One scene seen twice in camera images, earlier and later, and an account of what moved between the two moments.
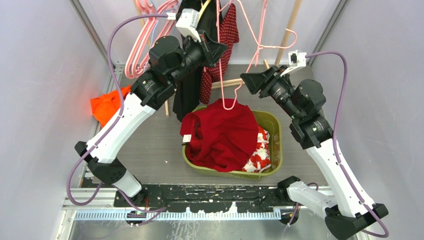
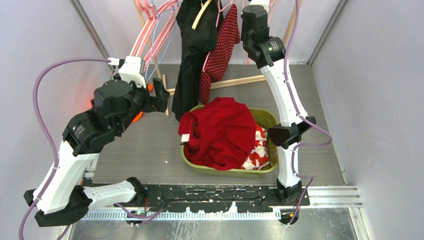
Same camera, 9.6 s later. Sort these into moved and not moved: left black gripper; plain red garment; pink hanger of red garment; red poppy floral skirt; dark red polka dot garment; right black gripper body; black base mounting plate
Moved: pink hanger of red garment; right black gripper body; left black gripper
Not moved: black base mounting plate; dark red polka dot garment; red poppy floral skirt; plain red garment
